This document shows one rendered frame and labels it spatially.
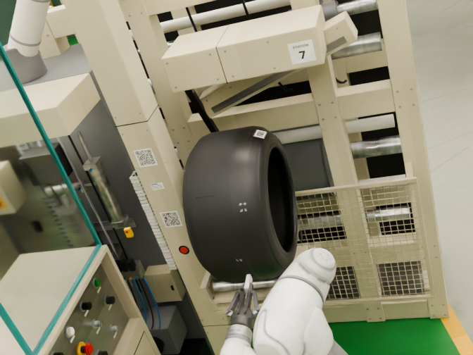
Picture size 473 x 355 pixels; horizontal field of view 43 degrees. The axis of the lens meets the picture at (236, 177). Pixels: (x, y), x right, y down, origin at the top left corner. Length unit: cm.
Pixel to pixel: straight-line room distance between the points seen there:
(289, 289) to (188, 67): 114
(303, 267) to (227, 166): 71
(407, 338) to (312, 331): 191
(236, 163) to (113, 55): 56
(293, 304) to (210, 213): 76
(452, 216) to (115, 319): 238
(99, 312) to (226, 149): 77
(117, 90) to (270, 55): 57
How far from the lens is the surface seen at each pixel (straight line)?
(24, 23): 256
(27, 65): 264
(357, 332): 340
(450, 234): 393
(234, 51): 227
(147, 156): 227
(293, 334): 142
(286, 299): 146
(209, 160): 217
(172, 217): 240
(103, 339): 238
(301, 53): 224
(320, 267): 151
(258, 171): 212
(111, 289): 244
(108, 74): 216
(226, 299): 249
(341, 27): 233
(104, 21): 209
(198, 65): 233
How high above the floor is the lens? 246
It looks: 29 degrees down
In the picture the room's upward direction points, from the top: 19 degrees counter-clockwise
